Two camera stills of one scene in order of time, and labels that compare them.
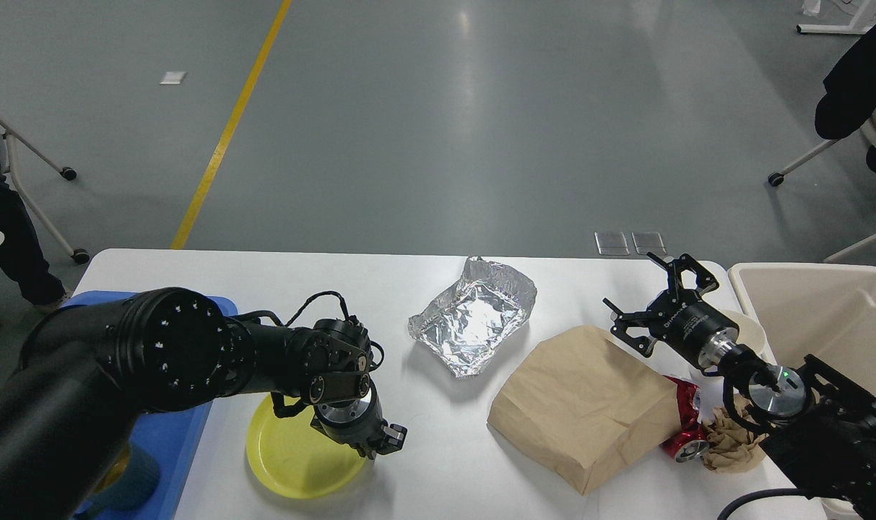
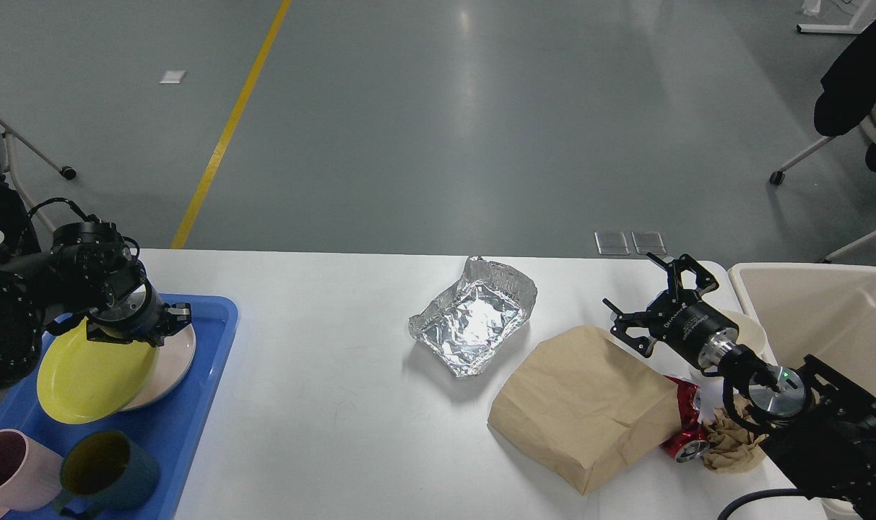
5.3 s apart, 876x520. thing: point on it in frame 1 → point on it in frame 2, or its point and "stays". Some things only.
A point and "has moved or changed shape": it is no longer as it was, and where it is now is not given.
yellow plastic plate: x=294 y=458 has moved or changed shape
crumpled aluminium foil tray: x=465 y=325 stays
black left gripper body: x=359 y=422 → x=139 y=315
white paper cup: x=750 y=332 stays
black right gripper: x=682 y=318 stays
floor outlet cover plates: x=615 y=243 stays
